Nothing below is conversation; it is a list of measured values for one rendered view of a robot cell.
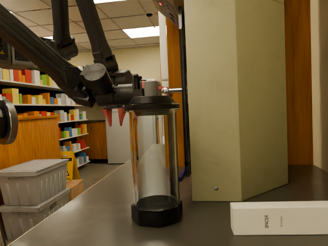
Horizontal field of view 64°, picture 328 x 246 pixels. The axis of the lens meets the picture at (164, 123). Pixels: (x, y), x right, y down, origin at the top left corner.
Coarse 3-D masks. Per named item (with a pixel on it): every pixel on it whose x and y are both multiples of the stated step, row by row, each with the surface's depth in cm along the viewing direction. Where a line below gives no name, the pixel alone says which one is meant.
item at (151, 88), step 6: (144, 84) 51; (150, 84) 50; (156, 84) 51; (144, 90) 51; (150, 90) 50; (156, 90) 51; (144, 96) 48; (150, 96) 48; (156, 96) 48; (162, 96) 49; (168, 96) 50; (132, 102) 49; (138, 102) 48; (144, 102) 47; (150, 102) 47; (156, 102) 47; (162, 102) 48
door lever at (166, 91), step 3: (165, 87) 65; (180, 87) 65; (162, 90) 65; (165, 90) 65; (168, 90) 65; (171, 90) 65; (174, 90) 65; (177, 90) 64; (180, 90) 64; (165, 93) 65; (168, 93) 65; (171, 93) 69
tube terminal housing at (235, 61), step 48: (192, 0) 58; (240, 0) 58; (192, 48) 59; (240, 48) 58; (192, 96) 59; (240, 96) 58; (192, 144) 60; (240, 144) 59; (192, 192) 61; (240, 192) 59
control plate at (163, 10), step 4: (156, 0) 78; (160, 0) 74; (164, 0) 70; (160, 4) 79; (164, 4) 74; (168, 4) 70; (160, 8) 84; (164, 8) 79; (172, 8) 71; (164, 12) 84; (172, 12) 75; (168, 16) 84; (176, 16) 76; (172, 20) 86; (176, 20) 81; (176, 24) 86
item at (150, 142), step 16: (128, 112) 51; (144, 112) 48; (160, 112) 48; (144, 128) 48; (160, 128) 48; (144, 144) 48; (160, 144) 48; (176, 144) 51; (144, 160) 48; (160, 160) 48; (176, 160) 51; (144, 176) 48; (160, 176) 48; (176, 176) 50; (144, 192) 49; (160, 192) 48; (176, 192) 50; (144, 208) 49; (160, 208) 48
